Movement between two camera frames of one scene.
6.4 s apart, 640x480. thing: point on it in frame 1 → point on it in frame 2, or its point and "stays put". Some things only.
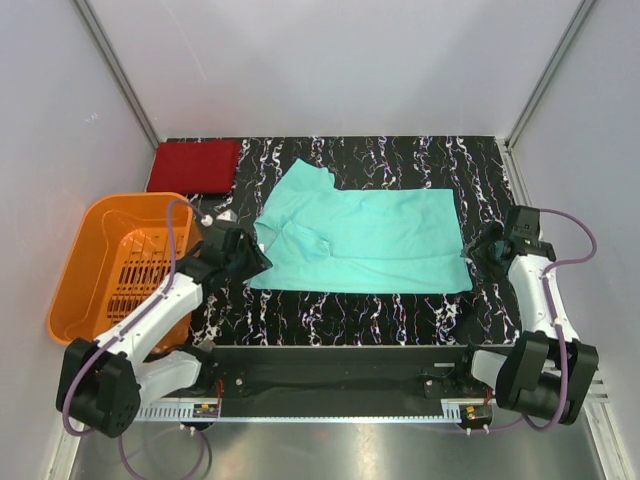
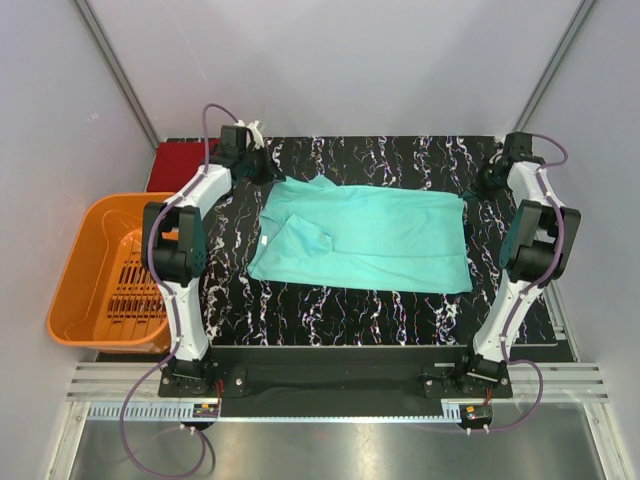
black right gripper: [491, 248] → [482, 183]
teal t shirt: [322, 239] stays put
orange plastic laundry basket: [118, 260] stays put
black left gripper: [245, 251] → [267, 166]
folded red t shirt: [195, 166] stays put
